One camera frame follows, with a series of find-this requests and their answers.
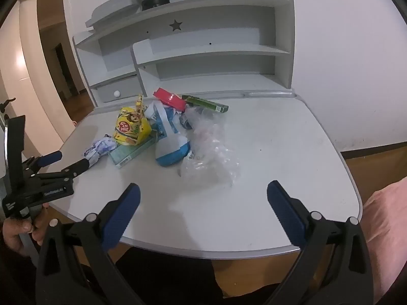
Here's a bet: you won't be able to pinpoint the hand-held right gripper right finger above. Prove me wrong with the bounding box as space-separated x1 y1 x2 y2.
266 180 374 305

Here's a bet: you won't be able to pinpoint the white desk hutch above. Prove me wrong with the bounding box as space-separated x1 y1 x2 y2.
72 0 296 107

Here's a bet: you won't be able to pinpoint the green box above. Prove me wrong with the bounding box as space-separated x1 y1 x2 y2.
182 95 229 114

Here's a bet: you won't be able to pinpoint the person's left hand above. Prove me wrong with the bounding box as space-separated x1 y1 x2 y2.
2 204 50 257

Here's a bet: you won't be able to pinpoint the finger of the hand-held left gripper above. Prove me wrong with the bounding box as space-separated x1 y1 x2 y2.
33 158 90 182
26 151 63 174

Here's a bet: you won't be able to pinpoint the teal box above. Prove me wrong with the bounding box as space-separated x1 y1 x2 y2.
108 132 159 170

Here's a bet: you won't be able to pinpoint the clear plastic bag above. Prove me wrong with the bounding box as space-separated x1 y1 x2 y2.
178 106 240 188

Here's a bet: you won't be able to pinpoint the white and blue wipes packet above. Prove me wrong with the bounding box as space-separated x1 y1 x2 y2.
144 100 193 167

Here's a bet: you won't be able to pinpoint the person's dark pants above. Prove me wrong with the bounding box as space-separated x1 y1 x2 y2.
114 248 223 305

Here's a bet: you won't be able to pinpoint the yellow snack bag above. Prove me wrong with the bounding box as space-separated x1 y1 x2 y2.
113 95 152 146

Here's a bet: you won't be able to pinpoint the pink blanket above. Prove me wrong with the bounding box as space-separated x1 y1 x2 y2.
362 178 407 305

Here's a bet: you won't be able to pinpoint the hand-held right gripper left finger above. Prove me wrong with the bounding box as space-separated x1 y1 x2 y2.
35 182 142 305

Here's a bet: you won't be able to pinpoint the grey drawer with white knob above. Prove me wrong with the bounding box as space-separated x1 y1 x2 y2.
94 78 143 104

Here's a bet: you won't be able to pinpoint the red plastic lid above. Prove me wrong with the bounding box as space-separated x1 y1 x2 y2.
153 88 186 110

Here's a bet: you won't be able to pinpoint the white paper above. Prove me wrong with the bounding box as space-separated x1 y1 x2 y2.
84 135 115 167

